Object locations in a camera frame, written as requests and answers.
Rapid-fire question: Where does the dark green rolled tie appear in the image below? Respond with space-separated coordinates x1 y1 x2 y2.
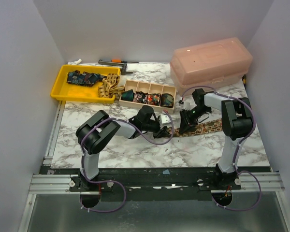
121 89 135 102

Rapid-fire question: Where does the wooden compartment organizer box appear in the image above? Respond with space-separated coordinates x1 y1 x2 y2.
119 80 176 114

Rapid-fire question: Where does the red floral rolled tie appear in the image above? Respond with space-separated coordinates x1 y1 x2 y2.
147 93 161 106

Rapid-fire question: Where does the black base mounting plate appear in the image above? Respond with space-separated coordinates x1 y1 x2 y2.
29 167 280 204

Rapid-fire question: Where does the green feather rolled tie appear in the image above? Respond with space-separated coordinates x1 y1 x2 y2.
160 93 174 108

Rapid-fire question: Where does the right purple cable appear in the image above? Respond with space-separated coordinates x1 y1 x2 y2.
181 86 263 211

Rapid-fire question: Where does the paisley flamingo patterned tie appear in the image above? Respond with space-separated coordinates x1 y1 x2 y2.
173 119 222 137

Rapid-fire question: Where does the orange handled tool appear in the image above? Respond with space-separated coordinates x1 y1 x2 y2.
98 59 139 66

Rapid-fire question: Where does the purple cable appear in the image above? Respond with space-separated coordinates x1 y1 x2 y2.
79 110 175 214
181 86 263 211

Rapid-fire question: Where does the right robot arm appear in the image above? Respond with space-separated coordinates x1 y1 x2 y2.
179 88 256 189

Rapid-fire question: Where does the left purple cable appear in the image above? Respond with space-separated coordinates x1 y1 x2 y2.
79 110 175 214

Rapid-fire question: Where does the aluminium rail frame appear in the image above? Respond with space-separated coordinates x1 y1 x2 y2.
19 101 290 232

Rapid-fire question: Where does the navy floral patterned tie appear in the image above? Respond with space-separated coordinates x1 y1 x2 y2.
66 70 105 87

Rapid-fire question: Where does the black floral rolled tie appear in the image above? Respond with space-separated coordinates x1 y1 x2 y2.
133 91 148 104

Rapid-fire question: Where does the yellow plastic tray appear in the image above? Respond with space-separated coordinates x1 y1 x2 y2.
50 64 120 103

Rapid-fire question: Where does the beige beetle patterned tie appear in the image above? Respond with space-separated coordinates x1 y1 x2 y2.
98 73 125 98

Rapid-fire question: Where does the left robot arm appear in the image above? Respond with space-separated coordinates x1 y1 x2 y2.
76 106 174 191

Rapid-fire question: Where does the white plastic piece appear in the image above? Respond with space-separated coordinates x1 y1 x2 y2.
67 59 82 65

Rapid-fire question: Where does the pink translucent plastic box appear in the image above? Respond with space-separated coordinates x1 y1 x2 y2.
170 37 253 96

